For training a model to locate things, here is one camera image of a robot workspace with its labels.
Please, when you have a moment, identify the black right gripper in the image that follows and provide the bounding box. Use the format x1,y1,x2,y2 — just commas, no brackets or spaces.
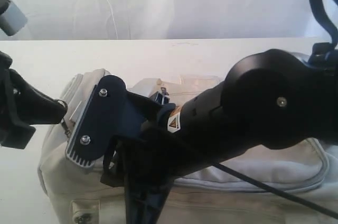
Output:
101,128,185,223

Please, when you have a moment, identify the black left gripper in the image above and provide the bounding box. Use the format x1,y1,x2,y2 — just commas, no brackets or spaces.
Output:
1,52,68,149

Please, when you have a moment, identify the beige canvas duffel bag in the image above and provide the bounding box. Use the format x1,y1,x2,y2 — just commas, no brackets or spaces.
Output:
36,68,338,224

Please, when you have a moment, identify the white backdrop curtain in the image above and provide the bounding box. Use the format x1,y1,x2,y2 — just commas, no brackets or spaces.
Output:
13,0,328,40

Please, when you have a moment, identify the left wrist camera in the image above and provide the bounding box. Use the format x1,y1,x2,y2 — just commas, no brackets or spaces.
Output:
0,0,27,36

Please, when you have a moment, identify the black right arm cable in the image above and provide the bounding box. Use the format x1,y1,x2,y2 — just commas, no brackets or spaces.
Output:
216,0,338,221

